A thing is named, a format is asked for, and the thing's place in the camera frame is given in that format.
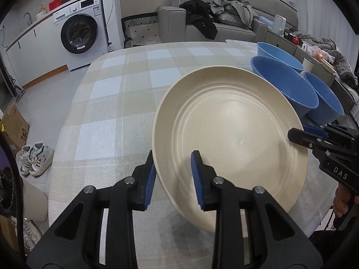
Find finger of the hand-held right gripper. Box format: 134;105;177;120
301;124;330;135
287;128;326;150

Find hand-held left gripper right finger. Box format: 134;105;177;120
191;150;323;269

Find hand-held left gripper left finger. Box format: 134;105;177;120
26;150;158;269

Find blue bowl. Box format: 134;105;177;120
304;71;345;125
256;42;305;75
250;56;319;118

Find cream round plate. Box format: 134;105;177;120
151;67;308;233

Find person's right hand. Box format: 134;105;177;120
333;185;352;222

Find grey side cabinet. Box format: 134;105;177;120
265;28;354;107

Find cream tumbler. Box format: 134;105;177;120
300;57;314;76

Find clear plastic bag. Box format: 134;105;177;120
304;43;330;61

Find grey blanket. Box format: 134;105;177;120
297;32;359;96

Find white green sneaker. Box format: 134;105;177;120
15;145;35;176
29;142;55;177

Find marble coffee table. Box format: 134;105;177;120
224;39;258;45

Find beige stool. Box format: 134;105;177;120
22;179;49;222

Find black trash bag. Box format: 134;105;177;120
0;168;21;216

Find purple plastic bag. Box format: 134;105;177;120
0;148;10;171

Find cardboard box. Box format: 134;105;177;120
0;104;30;152

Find black jacket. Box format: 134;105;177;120
179;0;218;40

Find grey sofa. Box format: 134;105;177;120
158;0;298;44

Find stick vacuum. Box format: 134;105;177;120
7;74;27;103

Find white washing machine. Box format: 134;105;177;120
53;0;108;71

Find white kitchen base cabinets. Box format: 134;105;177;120
6;11;69;90

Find red box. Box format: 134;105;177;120
48;0;66;12

